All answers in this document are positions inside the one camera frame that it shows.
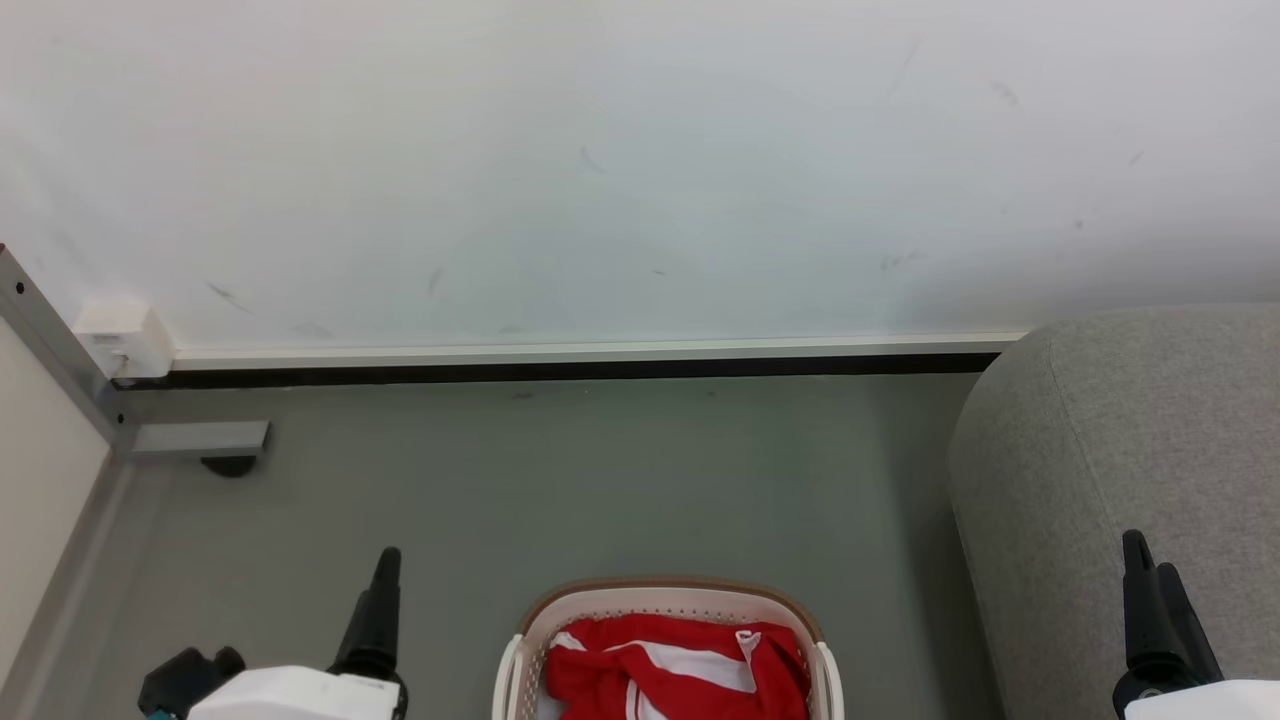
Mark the white plastic laundry basket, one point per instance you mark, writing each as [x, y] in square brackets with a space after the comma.
[520, 670]

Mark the white wall socket box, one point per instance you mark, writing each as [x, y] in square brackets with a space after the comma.
[125, 335]

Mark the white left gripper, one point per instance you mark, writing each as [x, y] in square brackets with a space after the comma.
[300, 695]

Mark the grey fabric sofa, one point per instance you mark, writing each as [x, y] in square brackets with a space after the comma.
[1120, 430]

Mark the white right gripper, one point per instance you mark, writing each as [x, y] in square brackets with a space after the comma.
[1210, 703]

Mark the black round frame foot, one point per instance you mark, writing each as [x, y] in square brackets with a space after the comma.
[230, 466]

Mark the red and white garment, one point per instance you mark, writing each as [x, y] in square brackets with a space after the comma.
[600, 680]

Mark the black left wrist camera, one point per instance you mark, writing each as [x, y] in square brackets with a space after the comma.
[185, 675]

